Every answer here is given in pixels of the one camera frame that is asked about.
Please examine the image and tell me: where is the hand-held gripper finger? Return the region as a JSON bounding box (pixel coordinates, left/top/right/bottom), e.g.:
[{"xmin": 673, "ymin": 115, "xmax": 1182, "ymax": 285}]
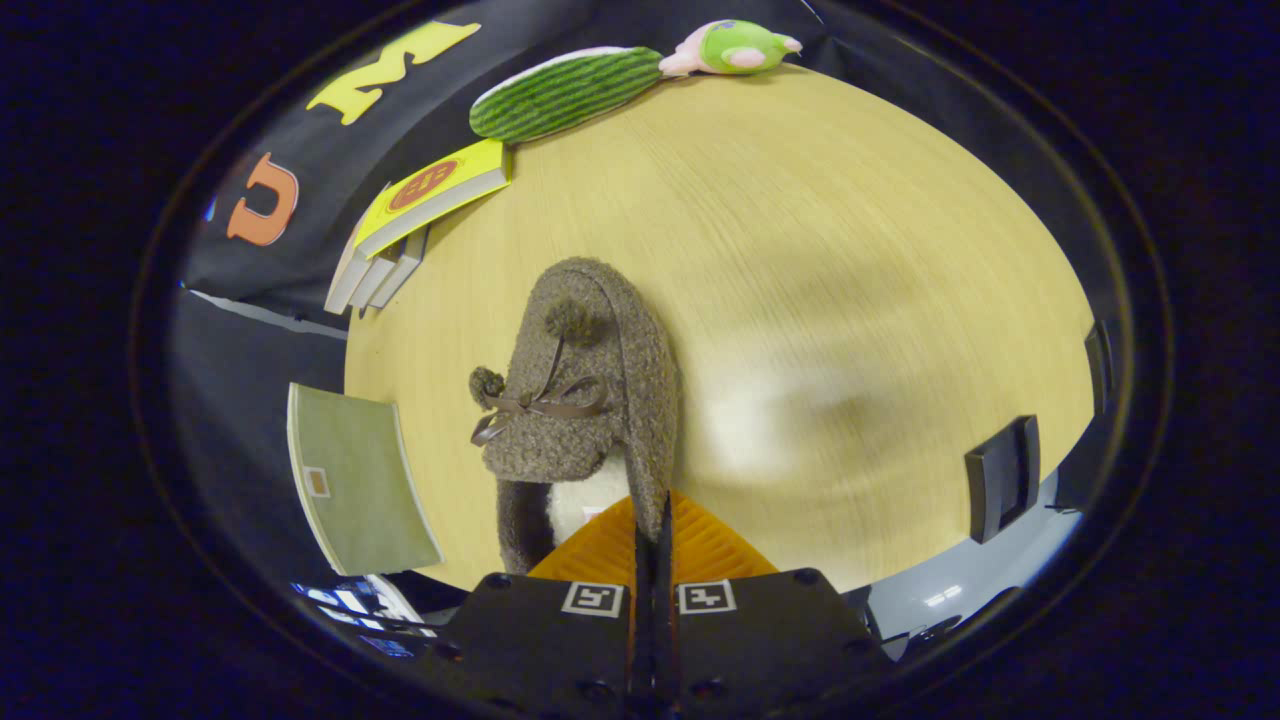
[
  {"xmin": 440, "ymin": 495, "xmax": 651, "ymax": 720},
  {"xmin": 655, "ymin": 488, "xmax": 894, "ymax": 720}
]

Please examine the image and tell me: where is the brown fuzzy shoe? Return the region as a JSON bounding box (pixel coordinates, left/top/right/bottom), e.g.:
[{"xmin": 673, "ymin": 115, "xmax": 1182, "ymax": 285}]
[{"xmin": 469, "ymin": 257, "xmax": 681, "ymax": 576}]

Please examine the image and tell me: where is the cream fabric storage box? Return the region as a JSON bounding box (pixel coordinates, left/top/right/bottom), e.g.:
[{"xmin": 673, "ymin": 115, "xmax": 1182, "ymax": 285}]
[{"xmin": 287, "ymin": 383, "xmax": 444, "ymax": 578}]

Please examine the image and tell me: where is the blue printed poster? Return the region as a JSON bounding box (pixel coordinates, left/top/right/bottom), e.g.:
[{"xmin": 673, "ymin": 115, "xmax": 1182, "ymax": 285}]
[{"xmin": 292, "ymin": 578, "xmax": 421, "ymax": 656}]

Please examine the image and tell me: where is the black chair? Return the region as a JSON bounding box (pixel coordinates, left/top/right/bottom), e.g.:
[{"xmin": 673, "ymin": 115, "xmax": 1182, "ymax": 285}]
[{"xmin": 964, "ymin": 415, "xmax": 1042, "ymax": 546}]

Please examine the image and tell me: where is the grey book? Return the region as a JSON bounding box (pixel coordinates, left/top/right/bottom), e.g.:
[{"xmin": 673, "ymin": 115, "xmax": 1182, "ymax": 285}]
[{"xmin": 368, "ymin": 228, "xmax": 431, "ymax": 311}]

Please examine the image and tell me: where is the white book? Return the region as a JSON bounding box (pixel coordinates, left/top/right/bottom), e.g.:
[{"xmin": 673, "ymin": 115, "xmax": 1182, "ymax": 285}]
[{"xmin": 350, "ymin": 250, "xmax": 411, "ymax": 311}]

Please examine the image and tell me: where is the beige book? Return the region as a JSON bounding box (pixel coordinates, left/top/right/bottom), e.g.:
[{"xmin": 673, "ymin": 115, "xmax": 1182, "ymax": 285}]
[{"xmin": 323, "ymin": 183, "xmax": 393, "ymax": 316}]

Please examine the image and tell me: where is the yellow book red circle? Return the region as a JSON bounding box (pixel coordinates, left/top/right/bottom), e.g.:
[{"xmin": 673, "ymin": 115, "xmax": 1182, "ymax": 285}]
[{"xmin": 353, "ymin": 138, "xmax": 514, "ymax": 261}]

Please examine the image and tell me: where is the black backdrop cloth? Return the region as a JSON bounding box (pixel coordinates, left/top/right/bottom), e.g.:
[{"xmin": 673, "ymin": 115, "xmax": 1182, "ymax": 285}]
[{"xmin": 165, "ymin": 0, "xmax": 1101, "ymax": 591}]

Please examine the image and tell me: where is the green striped watermelon plush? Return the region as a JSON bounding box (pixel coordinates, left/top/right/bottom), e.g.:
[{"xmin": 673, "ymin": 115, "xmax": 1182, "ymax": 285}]
[{"xmin": 469, "ymin": 46, "xmax": 665, "ymax": 144}]

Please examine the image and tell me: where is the pink and green plush toy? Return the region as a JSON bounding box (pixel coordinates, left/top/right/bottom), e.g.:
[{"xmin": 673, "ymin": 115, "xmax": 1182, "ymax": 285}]
[{"xmin": 658, "ymin": 19, "xmax": 804, "ymax": 78}]

